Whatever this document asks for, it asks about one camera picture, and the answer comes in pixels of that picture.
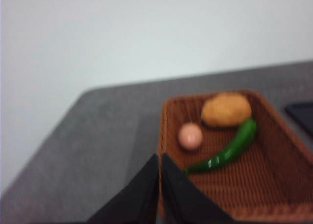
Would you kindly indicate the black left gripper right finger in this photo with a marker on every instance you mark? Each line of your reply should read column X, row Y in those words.
column 185, row 199

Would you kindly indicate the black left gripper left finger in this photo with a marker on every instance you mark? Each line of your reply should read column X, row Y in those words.
column 134, row 199

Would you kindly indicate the black rectangular tray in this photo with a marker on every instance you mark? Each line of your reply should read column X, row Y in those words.
column 303, row 118

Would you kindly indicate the green pepper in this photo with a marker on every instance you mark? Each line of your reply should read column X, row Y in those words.
column 232, row 148

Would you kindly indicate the pink egg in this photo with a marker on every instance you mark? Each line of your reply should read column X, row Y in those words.
column 190, row 136

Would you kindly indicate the brown wicker basket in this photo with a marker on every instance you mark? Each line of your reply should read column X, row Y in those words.
column 256, row 185

